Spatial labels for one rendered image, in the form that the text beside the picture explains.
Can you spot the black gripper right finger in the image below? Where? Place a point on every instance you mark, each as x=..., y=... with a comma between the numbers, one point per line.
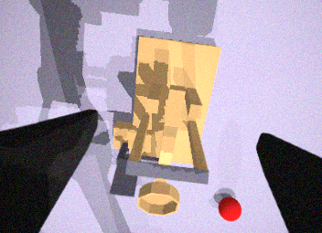
x=294, y=176

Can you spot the red ball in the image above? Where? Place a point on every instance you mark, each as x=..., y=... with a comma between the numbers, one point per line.
x=230, y=209

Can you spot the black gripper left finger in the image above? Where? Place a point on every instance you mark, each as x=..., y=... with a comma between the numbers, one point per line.
x=36, y=163

